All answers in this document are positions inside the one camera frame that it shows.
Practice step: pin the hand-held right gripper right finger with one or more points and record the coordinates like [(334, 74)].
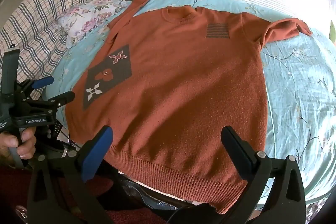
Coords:
[(236, 150)]

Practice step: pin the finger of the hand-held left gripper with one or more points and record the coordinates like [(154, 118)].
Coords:
[(63, 98), (43, 82)]

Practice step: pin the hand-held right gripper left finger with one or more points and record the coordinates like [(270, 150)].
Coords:
[(99, 151)]

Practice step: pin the orange knit sweater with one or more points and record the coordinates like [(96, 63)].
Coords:
[(183, 82)]

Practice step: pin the person's left hand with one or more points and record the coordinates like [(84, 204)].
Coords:
[(25, 144)]

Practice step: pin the dark shiny bag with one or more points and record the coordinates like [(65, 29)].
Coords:
[(141, 195)]

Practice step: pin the plaid blanket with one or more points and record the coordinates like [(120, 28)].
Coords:
[(39, 16)]

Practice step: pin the pink floral pillow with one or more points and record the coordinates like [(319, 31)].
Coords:
[(86, 16)]

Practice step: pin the turquoise floral bedsheet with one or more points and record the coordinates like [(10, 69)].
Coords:
[(294, 82)]

